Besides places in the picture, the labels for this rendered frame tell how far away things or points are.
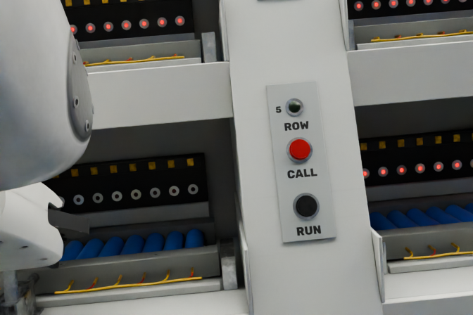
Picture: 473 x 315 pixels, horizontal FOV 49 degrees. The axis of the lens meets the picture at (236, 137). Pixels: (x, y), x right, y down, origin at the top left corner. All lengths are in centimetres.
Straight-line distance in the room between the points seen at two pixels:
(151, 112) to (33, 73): 25
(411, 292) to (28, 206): 28
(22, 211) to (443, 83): 33
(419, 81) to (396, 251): 15
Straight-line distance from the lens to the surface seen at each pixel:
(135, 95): 43
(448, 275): 47
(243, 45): 43
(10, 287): 44
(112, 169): 57
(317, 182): 40
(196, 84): 42
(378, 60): 44
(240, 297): 43
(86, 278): 48
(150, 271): 47
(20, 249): 36
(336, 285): 41
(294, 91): 41
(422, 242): 49
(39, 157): 21
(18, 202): 33
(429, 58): 46
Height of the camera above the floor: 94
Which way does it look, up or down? 11 degrees up
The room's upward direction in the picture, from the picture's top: 5 degrees counter-clockwise
